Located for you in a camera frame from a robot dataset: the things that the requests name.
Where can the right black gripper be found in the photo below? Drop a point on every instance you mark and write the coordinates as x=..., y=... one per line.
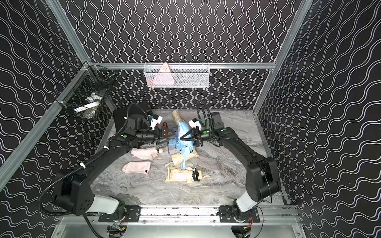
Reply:
x=195, y=142

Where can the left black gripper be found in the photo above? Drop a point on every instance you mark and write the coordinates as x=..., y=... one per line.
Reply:
x=162, y=136

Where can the light blue umbrella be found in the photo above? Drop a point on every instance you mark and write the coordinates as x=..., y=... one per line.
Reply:
x=185, y=146

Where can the pink sleeved umbrella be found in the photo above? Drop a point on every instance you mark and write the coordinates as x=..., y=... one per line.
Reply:
x=147, y=153

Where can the pink umbrella sleeve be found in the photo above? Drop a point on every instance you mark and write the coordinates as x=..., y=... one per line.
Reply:
x=139, y=167

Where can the beige umbrella with wooden handle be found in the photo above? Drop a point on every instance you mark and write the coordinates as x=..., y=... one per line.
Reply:
x=187, y=175

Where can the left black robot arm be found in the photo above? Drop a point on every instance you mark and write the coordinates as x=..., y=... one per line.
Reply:
x=72, y=194

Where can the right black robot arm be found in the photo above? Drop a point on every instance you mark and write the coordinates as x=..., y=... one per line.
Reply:
x=262, y=176

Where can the cream sleeved umbrella front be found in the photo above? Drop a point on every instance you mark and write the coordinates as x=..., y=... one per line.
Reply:
x=178, y=159

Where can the beige umbrella at back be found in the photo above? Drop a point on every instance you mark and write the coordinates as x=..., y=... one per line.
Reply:
x=176, y=116

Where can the black tool case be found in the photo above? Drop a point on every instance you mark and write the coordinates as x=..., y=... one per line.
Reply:
x=125, y=116

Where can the pink triangle card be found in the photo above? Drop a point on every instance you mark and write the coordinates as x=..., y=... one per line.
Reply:
x=164, y=76

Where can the white roll in basket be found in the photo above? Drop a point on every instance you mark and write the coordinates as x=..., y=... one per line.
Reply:
x=88, y=110

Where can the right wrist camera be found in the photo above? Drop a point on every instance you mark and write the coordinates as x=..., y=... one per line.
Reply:
x=196, y=123

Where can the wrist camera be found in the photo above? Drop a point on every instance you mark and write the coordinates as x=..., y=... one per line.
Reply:
x=154, y=121
x=196, y=123

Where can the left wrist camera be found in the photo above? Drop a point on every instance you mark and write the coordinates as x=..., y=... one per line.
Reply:
x=154, y=121

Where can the white wire basket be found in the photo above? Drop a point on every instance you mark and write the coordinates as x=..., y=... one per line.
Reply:
x=185, y=74

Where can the aluminium front rail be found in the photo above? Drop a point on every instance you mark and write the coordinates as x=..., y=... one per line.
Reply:
x=200, y=215

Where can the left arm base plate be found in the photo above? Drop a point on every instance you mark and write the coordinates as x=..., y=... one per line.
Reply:
x=125, y=213

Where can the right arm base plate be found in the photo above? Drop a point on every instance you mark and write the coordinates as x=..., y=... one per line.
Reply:
x=238, y=214

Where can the black wire basket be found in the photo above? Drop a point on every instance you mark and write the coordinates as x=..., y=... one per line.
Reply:
x=97, y=79

